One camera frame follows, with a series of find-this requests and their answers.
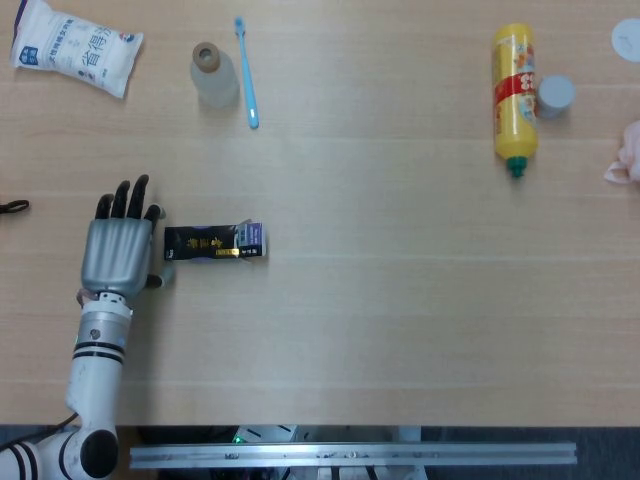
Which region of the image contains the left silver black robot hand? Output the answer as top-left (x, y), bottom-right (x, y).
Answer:
top-left (79, 174), bottom-right (177, 301)

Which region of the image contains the black and blue box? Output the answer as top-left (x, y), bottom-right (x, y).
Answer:
top-left (163, 217), bottom-right (272, 264)

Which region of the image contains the clear bottle with cork lid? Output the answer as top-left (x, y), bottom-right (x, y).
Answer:
top-left (189, 41), bottom-right (241, 110)

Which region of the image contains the yellow bottle green cap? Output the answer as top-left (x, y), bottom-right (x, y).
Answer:
top-left (492, 21), bottom-right (540, 180)

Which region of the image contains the white salt bag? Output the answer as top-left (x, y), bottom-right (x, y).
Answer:
top-left (9, 0), bottom-right (145, 100)

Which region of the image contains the blue toothbrush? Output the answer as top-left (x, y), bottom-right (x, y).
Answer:
top-left (233, 16), bottom-right (261, 130)

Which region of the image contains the grey cylinder cup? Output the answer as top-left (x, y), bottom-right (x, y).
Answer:
top-left (536, 74), bottom-right (577, 120)

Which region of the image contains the pink cloth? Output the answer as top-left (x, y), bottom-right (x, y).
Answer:
top-left (603, 119), bottom-right (640, 186)

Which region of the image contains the white round lid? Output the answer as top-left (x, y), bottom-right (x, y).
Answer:
top-left (610, 18), bottom-right (640, 63)

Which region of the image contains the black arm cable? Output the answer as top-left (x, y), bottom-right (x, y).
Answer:
top-left (0, 412), bottom-right (81, 450)

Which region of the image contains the aluminium rail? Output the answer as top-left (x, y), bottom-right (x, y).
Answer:
top-left (128, 441), bottom-right (579, 470)

